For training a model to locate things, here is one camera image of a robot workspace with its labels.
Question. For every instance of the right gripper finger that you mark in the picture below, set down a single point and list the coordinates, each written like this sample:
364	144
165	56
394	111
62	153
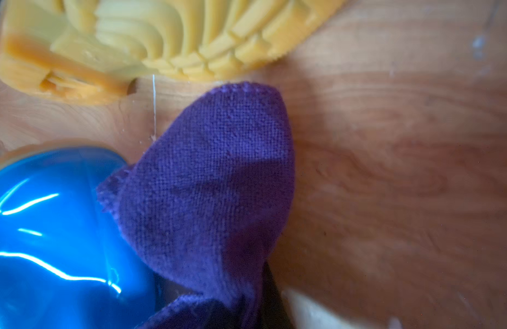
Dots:
272	314

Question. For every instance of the purple cloth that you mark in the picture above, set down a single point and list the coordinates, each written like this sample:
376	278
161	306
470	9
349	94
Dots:
206	203

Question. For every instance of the bright blue rubber boot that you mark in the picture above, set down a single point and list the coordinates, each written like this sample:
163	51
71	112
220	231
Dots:
63	262

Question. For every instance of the teal boot with yellow sole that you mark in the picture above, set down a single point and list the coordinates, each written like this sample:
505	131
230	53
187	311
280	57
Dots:
90	52

